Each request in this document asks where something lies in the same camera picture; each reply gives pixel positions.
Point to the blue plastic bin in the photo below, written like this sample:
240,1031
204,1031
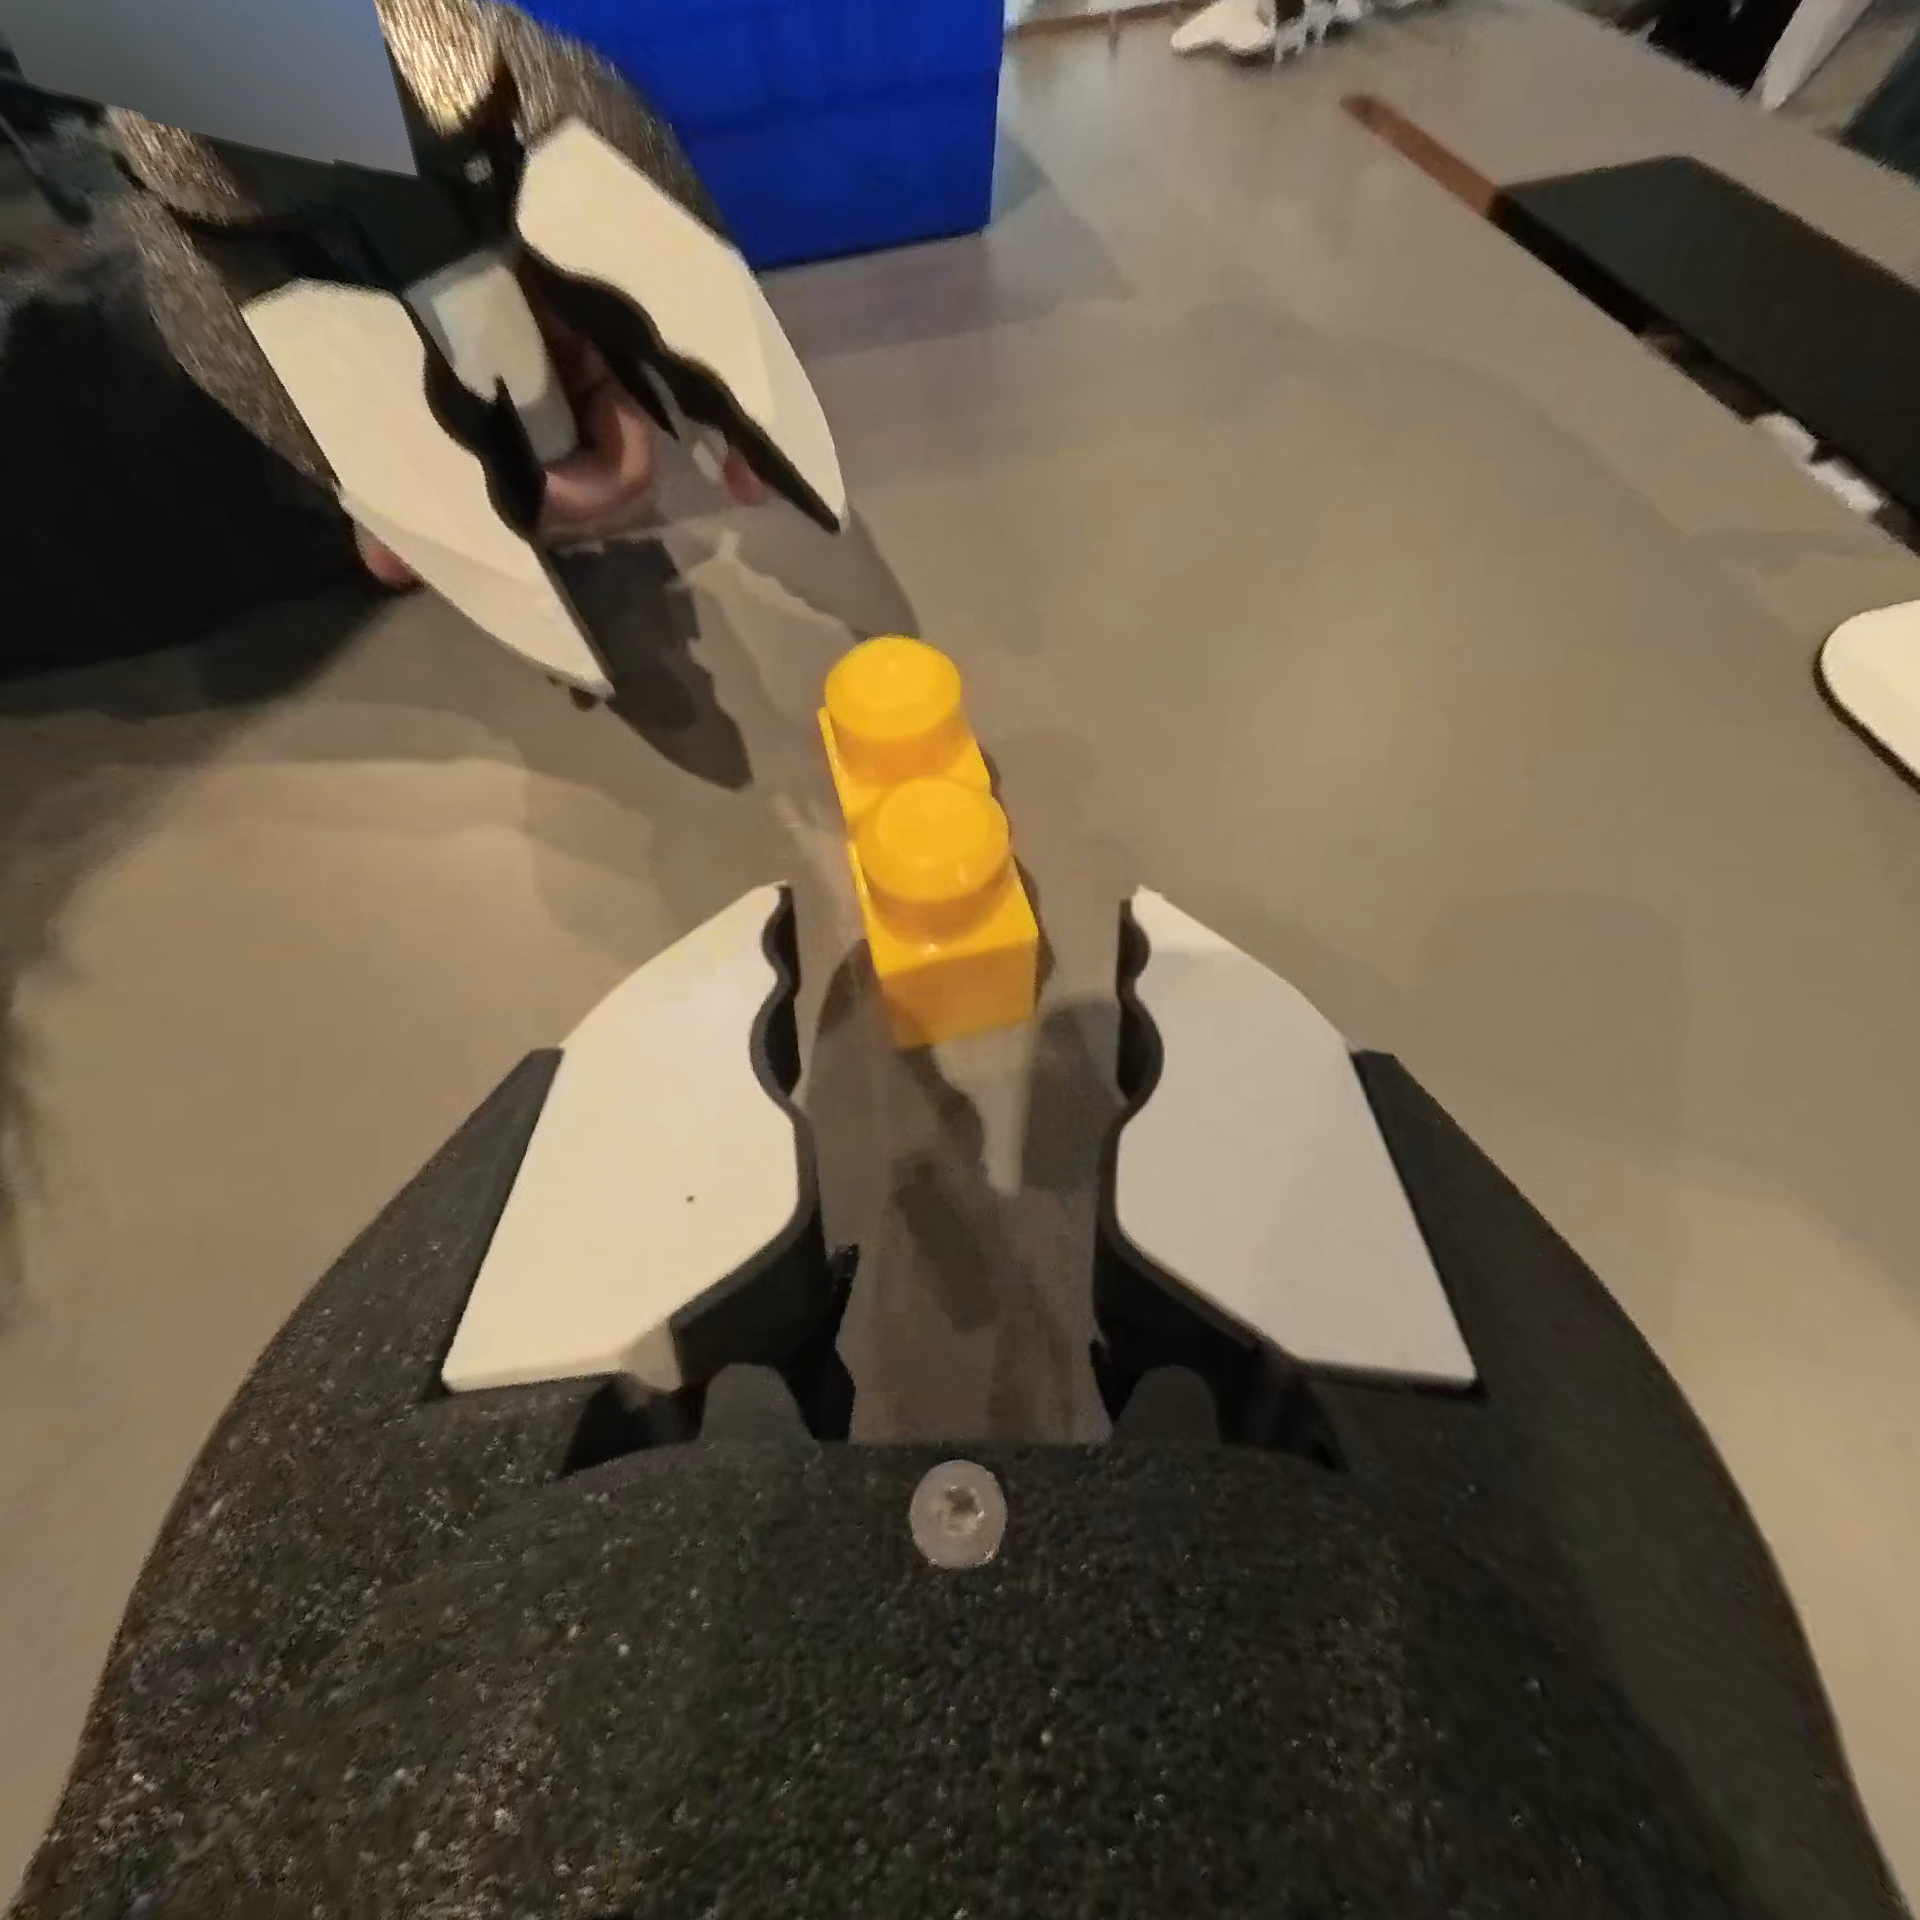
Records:
840,135

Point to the person's left hand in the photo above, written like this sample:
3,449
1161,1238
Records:
609,481

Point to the person's left forearm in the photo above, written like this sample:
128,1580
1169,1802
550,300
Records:
119,494

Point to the white pointed panel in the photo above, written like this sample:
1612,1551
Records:
1816,44

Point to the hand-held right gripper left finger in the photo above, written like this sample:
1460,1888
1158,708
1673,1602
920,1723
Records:
644,1142

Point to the clear acrylic stand white base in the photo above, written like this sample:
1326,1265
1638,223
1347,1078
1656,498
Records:
1881,691

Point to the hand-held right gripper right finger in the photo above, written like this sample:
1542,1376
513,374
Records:
1276,1154

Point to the yellow two-stud block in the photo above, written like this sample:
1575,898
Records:
938,902

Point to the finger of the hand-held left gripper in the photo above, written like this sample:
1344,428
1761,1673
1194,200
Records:
662,254
375,434

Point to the pile of white plastic parts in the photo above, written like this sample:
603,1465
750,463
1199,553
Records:
1260,27

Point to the black table mat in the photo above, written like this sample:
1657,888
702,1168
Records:
1724,283

